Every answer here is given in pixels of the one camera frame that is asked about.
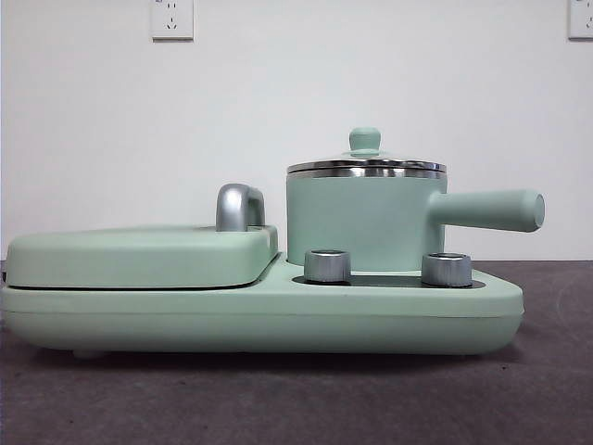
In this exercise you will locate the glass lid with green knob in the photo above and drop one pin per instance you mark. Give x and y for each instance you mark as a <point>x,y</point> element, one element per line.
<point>364,139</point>

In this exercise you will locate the silver control knob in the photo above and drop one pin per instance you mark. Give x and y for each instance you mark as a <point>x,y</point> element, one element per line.
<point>326,266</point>
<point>447,269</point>

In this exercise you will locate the green breakfast machine base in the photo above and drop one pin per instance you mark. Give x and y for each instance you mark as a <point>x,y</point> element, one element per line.
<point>278,315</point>

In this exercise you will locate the green hinged griddle cover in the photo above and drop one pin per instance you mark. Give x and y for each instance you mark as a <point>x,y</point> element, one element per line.
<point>139,255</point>

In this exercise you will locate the white wall outlet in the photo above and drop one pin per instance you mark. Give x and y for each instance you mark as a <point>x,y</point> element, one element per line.
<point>581,18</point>
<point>172,21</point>

